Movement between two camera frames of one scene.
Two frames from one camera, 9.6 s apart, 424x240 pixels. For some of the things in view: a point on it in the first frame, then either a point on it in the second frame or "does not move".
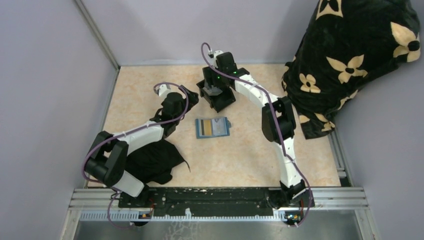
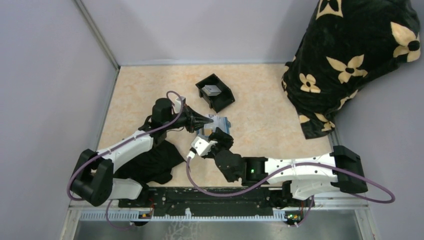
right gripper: (208, 73) -> (222, 138)
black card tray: (220, 101) does not move
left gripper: (192, 98) -> (194, 120)
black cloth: (152, 163) does not move
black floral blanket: (349, 42) does not move
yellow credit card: (207, 127) does not move
